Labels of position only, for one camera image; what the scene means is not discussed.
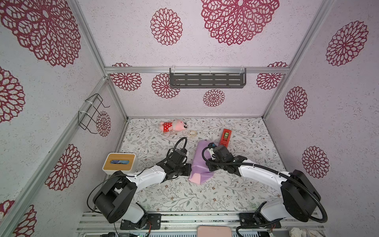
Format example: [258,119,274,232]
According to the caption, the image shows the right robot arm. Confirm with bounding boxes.
[201,143,328,236]

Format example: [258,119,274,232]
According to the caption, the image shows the pink wrapping paper sheet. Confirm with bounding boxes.
[189,140,214,185]

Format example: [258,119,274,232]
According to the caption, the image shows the pink plush toy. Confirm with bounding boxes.
[159,119,188,133]

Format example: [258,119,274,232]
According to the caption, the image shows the clear tape roll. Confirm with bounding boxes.
[188,130,198,137]

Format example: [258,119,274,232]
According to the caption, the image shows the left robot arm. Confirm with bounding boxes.
[93,148,191,229]

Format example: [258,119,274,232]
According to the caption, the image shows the grey wall shelf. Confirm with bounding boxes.
[169,68,246,89]

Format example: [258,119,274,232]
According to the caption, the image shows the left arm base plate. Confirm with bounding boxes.
[120,213,162,231]

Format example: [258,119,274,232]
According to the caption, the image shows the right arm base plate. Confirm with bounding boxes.
[238,212,282,229]

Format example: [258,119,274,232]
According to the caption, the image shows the white tissue box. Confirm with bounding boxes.
[102,153,138,175]

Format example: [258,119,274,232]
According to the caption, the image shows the black wire wall rack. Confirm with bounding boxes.
[77,93,110,134]

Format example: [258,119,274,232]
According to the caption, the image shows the red tape dispenser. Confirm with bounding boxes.
[219,129,232,148]

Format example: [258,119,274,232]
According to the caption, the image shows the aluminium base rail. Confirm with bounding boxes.
[74,211,325,236]

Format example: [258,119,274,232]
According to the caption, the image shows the white cloth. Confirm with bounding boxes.
[289,228,325,237]

